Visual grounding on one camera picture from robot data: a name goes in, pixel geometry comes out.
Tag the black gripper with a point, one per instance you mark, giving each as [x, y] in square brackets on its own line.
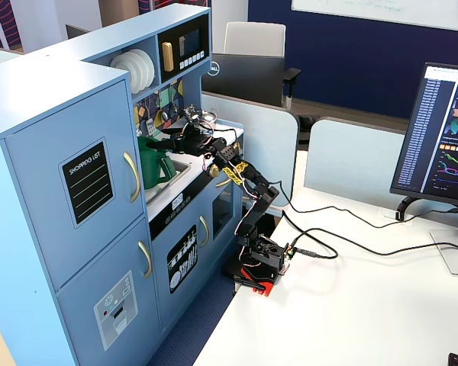
[182, 142]

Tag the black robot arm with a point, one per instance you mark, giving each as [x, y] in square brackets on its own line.
[252, 217]

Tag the small steel pot with lid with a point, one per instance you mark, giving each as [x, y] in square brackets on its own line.
[210, 116]

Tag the steel toy sink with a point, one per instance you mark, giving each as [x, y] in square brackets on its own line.
[164, 187]

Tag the gold stove knob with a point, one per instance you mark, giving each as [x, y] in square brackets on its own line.
[214, 171]
[236, 146]

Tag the white toy plate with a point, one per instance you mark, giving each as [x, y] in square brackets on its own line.
[144, 70]
[151, 68]
[138, 72]
[120, 65]

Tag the black Dell monitor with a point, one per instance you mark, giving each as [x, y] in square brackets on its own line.
[244, 80]

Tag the light blue desk divider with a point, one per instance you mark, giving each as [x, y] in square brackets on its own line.
[267, 152]
[351, 160]

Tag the white office chair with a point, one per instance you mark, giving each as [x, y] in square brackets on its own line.
[253, 38]

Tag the blue toy kitchen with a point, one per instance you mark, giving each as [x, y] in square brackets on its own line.
[42, 114]

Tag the red table clamp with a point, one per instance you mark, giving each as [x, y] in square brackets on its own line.
[257, 280]

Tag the white whiteboard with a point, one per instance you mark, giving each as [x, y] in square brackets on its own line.
[385, 9]

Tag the computer monitor showing graphs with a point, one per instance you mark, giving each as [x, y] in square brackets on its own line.
[442, 133]

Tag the silver monitor stand base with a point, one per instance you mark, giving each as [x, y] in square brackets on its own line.
[452, 251]

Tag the small wrist camera board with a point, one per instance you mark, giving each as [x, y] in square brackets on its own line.
[191, 114]

